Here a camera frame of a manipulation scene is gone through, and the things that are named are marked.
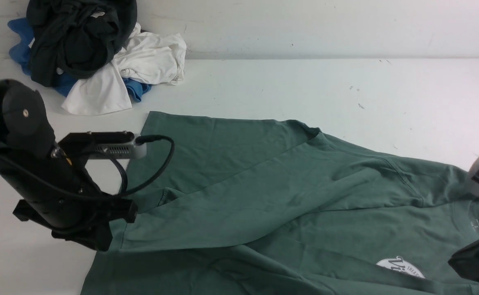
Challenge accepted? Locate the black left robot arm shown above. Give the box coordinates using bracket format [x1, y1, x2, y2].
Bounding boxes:
[0, 79, 137, 252]

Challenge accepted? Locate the green long-sleeve top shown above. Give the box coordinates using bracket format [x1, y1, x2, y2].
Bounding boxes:
[81, 112, 479, 295]

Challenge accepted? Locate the blue crumpled garment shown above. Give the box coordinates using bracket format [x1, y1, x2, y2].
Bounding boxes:
[7, 18, 152, 102]

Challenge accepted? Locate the white crumpled garment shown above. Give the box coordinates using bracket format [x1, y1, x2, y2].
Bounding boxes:
[61, 24, 187, 116]

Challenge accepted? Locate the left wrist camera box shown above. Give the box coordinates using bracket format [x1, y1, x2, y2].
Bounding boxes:
[58, 131, 147, 159]

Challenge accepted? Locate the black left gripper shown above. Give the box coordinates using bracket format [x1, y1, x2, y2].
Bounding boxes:
[0, 152, 137, 252]

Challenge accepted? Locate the black crumpled garment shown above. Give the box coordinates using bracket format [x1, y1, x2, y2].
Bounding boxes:
[26, 0, 138, 87]

